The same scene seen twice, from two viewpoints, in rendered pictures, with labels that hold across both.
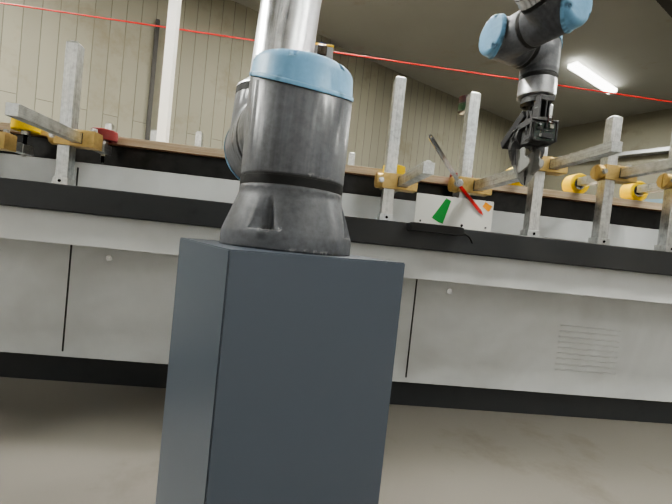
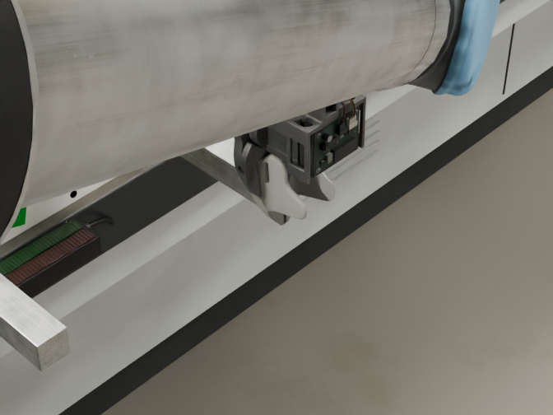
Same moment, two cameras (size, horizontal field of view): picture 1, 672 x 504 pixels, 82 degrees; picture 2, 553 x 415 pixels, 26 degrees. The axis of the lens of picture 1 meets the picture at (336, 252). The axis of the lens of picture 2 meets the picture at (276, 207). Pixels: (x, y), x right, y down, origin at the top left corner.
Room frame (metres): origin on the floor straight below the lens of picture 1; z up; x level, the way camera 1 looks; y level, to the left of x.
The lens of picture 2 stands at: (0.39, 0.08, 1.53)
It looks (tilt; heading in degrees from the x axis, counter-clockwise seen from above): 41 degrees down; 319
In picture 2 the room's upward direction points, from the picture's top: straight up
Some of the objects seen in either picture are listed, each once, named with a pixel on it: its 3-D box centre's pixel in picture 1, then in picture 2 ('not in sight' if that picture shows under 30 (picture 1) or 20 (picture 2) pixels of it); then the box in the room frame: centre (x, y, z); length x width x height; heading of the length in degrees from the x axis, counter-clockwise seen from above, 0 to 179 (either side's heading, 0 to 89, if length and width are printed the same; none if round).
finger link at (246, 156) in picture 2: (518, 148); (259, 148); (1.01, -0.44, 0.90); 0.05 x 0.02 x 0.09; 95
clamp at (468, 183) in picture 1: (469, 186); not in sight; (1.30, -0.42, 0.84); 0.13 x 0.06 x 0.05; 95
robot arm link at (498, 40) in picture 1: (510, 39); not in sight; (0.95, -0.36, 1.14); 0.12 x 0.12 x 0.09; 24
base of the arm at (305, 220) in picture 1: (289, 215); not in sight; (0.58, 0.07, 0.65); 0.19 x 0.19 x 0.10
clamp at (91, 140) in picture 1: (75, 138); not in sight; (1.19, 0.83, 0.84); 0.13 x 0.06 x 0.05; 95
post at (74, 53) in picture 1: (69, 121); not in sight; (1.19, 0.85, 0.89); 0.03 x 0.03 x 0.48; 5
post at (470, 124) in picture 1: (465, 165); not in sight; (1.30, -0.40, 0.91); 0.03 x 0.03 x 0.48; 5
